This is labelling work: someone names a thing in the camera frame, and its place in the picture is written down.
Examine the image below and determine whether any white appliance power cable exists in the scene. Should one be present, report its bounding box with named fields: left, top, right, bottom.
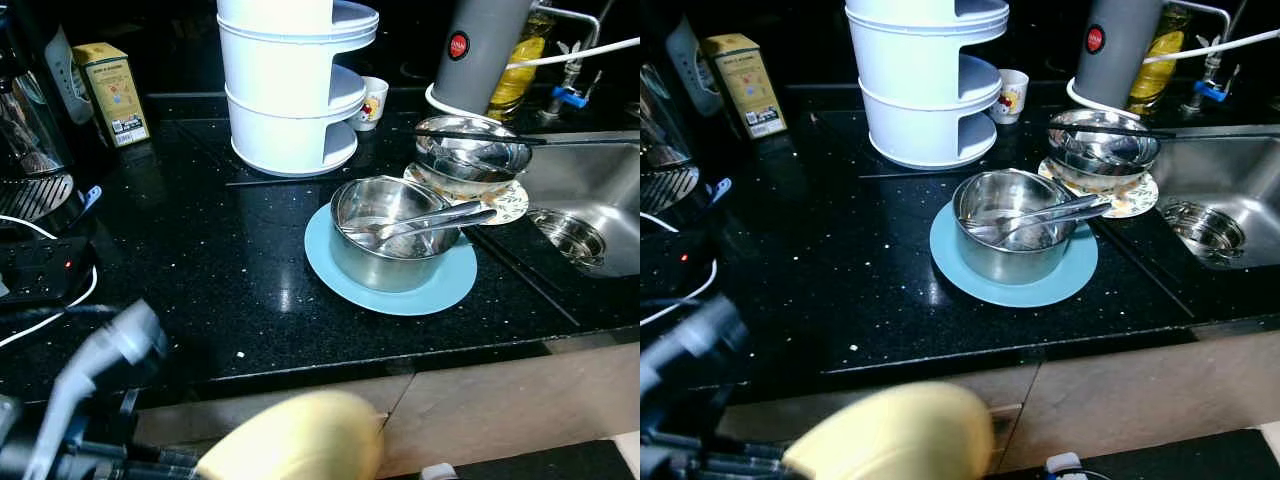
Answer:
left=1145, top=28, right=1280, bottom=65
left=505, top=37, right=641, bottom=69

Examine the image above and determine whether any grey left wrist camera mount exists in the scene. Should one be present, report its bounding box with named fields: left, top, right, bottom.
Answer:
left=25, top=298, right=169, bottom=479
left=640, top=295, right=751, bottom=401

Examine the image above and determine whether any black steel coffee machine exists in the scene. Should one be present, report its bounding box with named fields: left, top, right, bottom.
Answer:
left=640, top=15, right=736, bottom=216
left=0, top=10, right=111, bottom=233

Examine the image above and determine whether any light blue plate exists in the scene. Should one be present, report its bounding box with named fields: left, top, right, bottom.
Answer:
left=304, top=203, right=479, bottom=317
left=929, top=200, right=1099, bottom=308

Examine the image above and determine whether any thin white cable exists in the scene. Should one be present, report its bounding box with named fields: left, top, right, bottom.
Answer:
left=640, top=212, right=719, bottom=327
left=0, top=215, right=98, bottom=351

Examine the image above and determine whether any white tiered plastic rack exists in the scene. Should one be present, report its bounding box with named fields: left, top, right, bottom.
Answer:
left=217, top=0, right=381, bottom=178
left=845, top=0, right=1010, bottom=170

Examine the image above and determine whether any steel pot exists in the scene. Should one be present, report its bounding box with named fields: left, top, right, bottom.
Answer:
left=329, top=176, right=463, bottom=293
left=951, top=169, right=1086, bottom=286

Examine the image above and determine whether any metal tap with blue handle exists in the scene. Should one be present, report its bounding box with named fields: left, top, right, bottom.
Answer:
left=1180, top=0, right=1246, bottom=113
left=540, top=5, right=606, bottom=116

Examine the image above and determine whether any steel bowl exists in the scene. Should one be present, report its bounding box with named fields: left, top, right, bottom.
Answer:
left=1047, top=109, right=1162, bottom=191
left=414, top=115, right=534, bottom=196

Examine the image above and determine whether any grey cylinder appliance red logo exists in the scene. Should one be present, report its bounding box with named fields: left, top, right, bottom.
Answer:
left=1066, top=0, right=1166, bottom=113
left=426, top=0, right=536, bottom=119

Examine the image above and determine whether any stainless steel sink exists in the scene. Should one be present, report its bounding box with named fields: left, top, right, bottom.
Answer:
left=470, top=130, right=641, bottom=279
left=1110, top=124, right=1280, bottom=271

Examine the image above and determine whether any yellow dish soap bottle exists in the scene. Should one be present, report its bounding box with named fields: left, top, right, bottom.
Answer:
left=487, top=8, right=557, bottom=121
left=1128, top=3, right=1193, bottom=116

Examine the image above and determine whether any yellow carton box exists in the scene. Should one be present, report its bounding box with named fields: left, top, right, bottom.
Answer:
left=72, top=42, right=151, bottom=149
left=700, top=34, right=788, bottom=140

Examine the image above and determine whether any black power strip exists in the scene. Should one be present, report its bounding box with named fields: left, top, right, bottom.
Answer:
left=640, top=233, right=719, bottom=301
left=0, top=237, right=96, bottom=306

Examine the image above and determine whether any floral print plate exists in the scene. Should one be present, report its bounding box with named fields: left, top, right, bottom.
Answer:
left=403, top=163, right=530, bottom=226
left=1038, top=157, right=1159, bottom=219

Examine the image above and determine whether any white printed mug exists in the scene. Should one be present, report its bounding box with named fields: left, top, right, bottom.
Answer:
left=990, top=69, right=1030, bottom=125
left=350, top=76, right=390, bottom=132

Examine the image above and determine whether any steel spoon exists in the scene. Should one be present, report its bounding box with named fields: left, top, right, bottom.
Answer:
left=345, top=200, right=498, bottom=248
left=965, top=194, right=1113, bottom=246

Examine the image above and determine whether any yellow plate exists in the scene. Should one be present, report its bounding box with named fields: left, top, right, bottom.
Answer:
left=195, top=389, right=386, bottom=480
left=782, top=381, right=996, bottom=480

